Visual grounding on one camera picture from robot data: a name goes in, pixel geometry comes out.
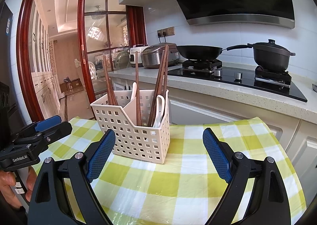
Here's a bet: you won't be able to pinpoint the brown wooden chopstick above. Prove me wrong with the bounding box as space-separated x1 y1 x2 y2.
150 44 170 126
106 77 118 106
135 51 142 126
147 46 167 127
161 60 168 97
103 55 114 105

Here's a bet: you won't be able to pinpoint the small white ceramic spoon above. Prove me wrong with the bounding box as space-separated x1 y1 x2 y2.
130 82 137 101

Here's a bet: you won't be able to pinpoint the large white ceramic spoon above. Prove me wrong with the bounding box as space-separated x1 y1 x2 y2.
153 95 165 128

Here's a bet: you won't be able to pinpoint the person's left hand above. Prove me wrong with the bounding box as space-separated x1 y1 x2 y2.
0 166 38 210

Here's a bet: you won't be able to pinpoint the white ornate dining chair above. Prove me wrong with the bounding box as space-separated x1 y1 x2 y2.
74 58 97 82

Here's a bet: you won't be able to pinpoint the cream perforated utensil basket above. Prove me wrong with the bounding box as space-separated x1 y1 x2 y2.
90 90 170 164

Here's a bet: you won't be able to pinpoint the white electric cooker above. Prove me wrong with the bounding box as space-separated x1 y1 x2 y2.
130 44 148 68

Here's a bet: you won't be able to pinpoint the red wooden sliding door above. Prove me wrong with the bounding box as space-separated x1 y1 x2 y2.
15 0 148 123

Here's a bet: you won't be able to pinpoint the silver rice cooker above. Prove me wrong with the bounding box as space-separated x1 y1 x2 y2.
141 42 180 69

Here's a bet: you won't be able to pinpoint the black glass gas stove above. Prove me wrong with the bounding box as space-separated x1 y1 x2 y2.
168 60 307 102

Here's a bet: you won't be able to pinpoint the black lidded pot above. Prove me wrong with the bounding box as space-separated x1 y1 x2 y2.
226 39 296 73

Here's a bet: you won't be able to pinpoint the black wok pan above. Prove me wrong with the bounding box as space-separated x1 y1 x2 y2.
176 45 225 62

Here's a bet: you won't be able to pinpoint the gold wall power outlet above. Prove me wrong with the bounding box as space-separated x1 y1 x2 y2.
158 26 175 38

